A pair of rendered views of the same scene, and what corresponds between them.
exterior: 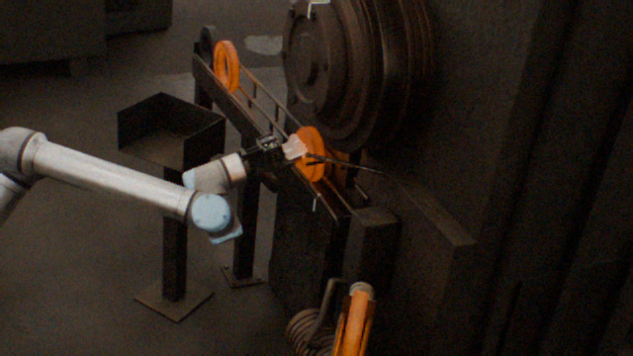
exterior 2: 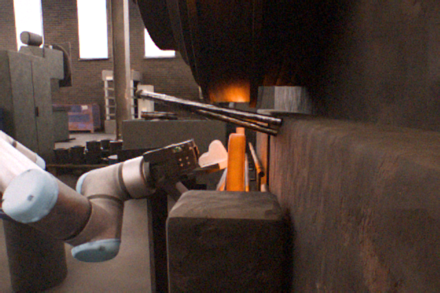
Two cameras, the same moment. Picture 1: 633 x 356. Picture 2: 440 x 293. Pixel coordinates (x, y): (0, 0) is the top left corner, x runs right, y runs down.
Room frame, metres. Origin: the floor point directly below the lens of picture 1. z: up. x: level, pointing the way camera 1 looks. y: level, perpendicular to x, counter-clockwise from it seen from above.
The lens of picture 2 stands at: (1.34, -0.29, 0.88)
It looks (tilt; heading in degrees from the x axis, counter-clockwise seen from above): 9 degrees down; 32
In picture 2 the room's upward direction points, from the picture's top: straight up
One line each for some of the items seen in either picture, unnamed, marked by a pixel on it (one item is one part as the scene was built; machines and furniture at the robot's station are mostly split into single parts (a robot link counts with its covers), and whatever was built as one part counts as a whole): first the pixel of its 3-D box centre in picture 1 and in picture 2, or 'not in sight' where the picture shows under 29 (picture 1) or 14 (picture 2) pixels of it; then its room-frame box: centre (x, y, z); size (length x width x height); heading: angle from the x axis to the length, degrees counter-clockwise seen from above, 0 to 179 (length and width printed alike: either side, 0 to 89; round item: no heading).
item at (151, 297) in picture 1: (170, 210); (157, 247); (2.09, 0.47, 0.36); 0.26 x 0.20 x 0.72; 63
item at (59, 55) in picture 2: not in sight; (45, 87); (5.28, 7.42, 1.36); 1.37 x 1.16 x 2.71; 108
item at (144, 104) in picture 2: not in sight; (130, 101); (8.32, 7.78, 1.03); 1.54 x 0.94 x 2.05; 118
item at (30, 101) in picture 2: not in sight; (19, 117); (3.04, 3.74, 0.75); 0.70 x 0.48 x 1.50; 28
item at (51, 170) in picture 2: not in sight; (102, 154); (3.86, 3.27, 0.22); 1.20 x 0.81 x 0.44; 123
